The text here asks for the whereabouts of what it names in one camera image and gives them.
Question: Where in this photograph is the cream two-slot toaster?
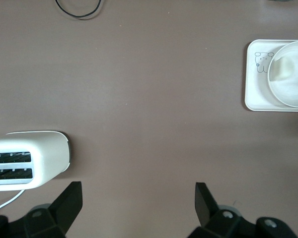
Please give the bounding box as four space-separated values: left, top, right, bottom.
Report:
0 130 72 192

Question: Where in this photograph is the white round plate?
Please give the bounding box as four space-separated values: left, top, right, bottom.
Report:
267 41 298 108

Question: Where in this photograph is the white toaster power cable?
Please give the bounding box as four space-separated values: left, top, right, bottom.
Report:
0 189 25 216

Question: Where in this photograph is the cream rabbit print tray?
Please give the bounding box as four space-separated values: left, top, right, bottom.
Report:
244 39 298 112

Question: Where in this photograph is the brown table cover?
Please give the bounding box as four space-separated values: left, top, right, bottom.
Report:
0 0 298 238

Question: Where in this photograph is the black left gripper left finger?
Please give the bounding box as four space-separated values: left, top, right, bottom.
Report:
7 181 83 238

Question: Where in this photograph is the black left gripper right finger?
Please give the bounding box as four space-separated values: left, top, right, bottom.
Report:
188 182 258 238

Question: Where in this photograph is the black looped cable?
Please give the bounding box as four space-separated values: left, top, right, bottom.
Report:
55 0 102 19

